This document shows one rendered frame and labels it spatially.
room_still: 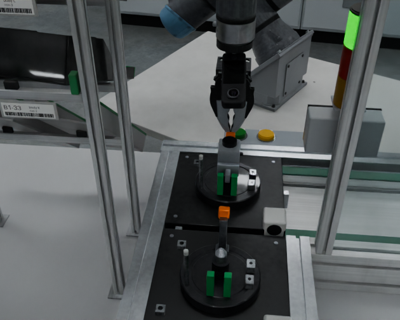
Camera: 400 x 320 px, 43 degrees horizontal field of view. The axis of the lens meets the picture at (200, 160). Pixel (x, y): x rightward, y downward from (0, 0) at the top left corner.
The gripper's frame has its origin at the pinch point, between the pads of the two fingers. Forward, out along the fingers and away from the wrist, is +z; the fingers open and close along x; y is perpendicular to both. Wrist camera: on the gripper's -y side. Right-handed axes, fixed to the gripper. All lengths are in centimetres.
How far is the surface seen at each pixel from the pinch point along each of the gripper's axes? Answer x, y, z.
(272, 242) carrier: -9.4, -21.9, 10.3
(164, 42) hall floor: 62, 282, 108
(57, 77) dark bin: 25.8, -24.0, -24.1
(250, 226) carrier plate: -5.2, -17.8, 10.3
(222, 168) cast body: 1.1, -9.6, 2.7
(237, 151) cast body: -1.7, -8.8, -1.1
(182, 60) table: 20, 77, 21
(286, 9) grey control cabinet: -32, 294, 82
